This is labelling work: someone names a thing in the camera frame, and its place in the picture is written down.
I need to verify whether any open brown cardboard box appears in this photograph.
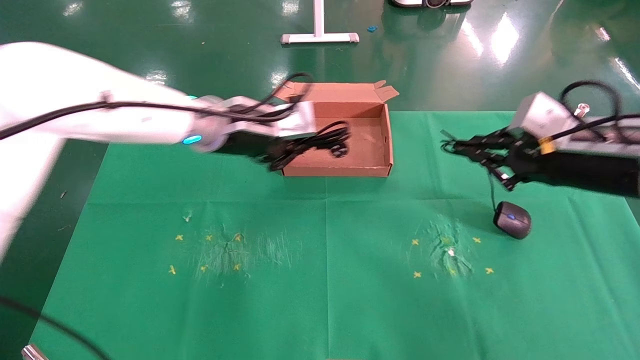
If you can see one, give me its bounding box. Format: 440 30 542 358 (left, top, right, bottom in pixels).
272 80 400 178

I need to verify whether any white floor stand base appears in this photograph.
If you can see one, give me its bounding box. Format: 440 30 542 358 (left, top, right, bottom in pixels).
280 0 360 45

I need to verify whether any black corded computer mouse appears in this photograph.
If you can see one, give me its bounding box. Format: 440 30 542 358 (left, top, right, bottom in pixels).
440 129 532 240

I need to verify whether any black wheeled machine base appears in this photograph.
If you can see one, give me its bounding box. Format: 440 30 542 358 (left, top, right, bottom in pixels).
389 0 474 9

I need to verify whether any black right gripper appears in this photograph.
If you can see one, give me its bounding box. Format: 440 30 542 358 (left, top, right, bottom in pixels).
449 128 640 198

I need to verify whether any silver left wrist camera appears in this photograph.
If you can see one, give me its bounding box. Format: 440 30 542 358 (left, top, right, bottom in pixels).
276 101 317 140

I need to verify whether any black data cable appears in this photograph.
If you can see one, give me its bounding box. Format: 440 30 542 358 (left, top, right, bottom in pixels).
269 121 352 172

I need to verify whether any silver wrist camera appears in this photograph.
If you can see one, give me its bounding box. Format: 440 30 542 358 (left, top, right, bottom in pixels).
276 101 317 140
510 91 640 157

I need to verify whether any green table cloth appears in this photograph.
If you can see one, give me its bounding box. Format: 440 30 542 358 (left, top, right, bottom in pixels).
27 110 640 360

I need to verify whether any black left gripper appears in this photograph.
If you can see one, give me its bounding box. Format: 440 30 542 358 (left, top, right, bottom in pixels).
219 131 304 173

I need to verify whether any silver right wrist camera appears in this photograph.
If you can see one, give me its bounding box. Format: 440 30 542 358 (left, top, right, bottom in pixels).
510 91 640 157

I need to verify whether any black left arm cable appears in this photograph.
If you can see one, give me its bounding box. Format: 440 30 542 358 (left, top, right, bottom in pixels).
0 72 314 142

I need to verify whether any thin black loose cable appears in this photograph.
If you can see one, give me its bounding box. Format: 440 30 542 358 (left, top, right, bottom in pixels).
0 295 112 360

